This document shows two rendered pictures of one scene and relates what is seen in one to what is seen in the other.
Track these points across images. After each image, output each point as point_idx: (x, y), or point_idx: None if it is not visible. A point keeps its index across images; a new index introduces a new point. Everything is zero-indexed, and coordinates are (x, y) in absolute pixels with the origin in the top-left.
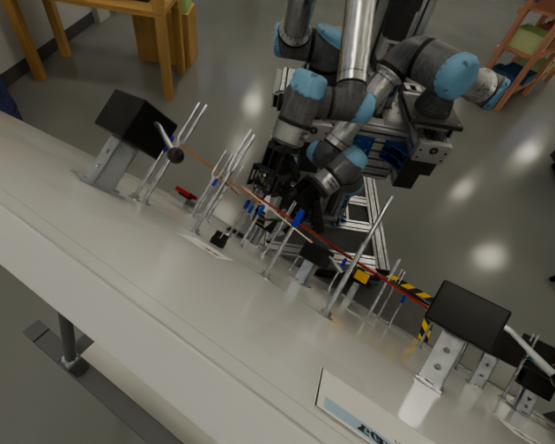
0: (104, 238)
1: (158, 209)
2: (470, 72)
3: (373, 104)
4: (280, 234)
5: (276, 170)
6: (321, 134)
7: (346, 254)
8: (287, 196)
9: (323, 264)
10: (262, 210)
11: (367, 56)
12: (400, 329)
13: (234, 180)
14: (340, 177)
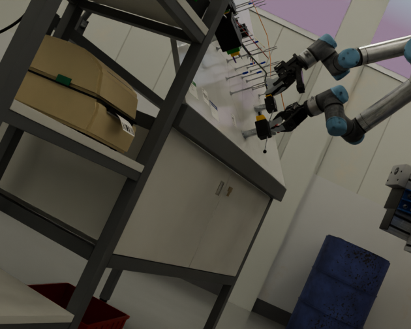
0: None
1: (236, 15)
2: None
3: (348, 48)
4: (271, 121)
5: (286, 63)
6: (398, 173)
7: (250, 36)
8: (281, 76)
9: (239, 27)
10: (256, 41)
11: (373, 45)
12: (229, 121)
13: (272, 62)
14: (318, 94)
